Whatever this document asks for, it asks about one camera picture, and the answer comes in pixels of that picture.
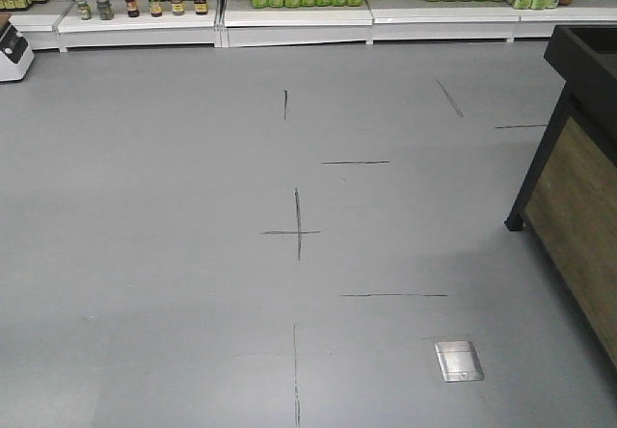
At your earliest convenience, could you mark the metal floor outlet plate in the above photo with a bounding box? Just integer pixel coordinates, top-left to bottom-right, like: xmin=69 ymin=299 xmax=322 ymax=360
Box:
xmin=435 ymin=340 xmax=485 ymax=383

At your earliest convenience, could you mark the yellow-label sauce jar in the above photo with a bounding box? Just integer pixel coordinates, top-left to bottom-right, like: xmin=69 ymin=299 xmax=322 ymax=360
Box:
xmin=148 ymin=0 xmax=163 ymax=17

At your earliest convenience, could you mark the dark pickle jar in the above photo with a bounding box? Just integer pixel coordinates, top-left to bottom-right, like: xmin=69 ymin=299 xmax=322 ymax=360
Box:
xmin=96 ymin=0 xmax=115 ymax=20

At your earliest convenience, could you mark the white floor appliance box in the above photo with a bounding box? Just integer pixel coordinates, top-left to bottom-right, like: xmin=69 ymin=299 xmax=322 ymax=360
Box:
xmin=0 ymin=20 xmax=34 ymax=83

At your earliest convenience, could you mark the black wooden produce stand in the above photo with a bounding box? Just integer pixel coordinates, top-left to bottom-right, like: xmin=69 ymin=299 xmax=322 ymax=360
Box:
xmin=504 ymin=24 xmax=616 ymax=361

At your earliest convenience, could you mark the green-lid sauce jar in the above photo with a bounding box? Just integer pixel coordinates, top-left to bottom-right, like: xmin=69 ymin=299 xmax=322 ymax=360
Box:
xmin=76 ymin=0 xmax=93 ymax=20

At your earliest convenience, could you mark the small red-lid jar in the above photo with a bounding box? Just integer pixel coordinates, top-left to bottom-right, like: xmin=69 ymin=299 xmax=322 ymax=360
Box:
xmin=171 ymin=0 xmax=185 ymax=16

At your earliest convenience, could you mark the red-lid dark sauce jar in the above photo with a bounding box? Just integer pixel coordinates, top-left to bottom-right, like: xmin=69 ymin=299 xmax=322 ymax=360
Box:
xmin=124 ymin=0 xmax=140 ymax=18

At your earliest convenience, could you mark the white store shelf unit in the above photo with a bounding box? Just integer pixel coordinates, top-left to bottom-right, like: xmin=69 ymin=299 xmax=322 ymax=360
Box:
xmin=12 ymin=0 xmax=616 ymax=52

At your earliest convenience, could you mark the red-lid brown jar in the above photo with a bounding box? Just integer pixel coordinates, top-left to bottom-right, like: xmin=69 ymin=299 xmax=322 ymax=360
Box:
xmin=193 ymin=0 xmax=208 ymax=15

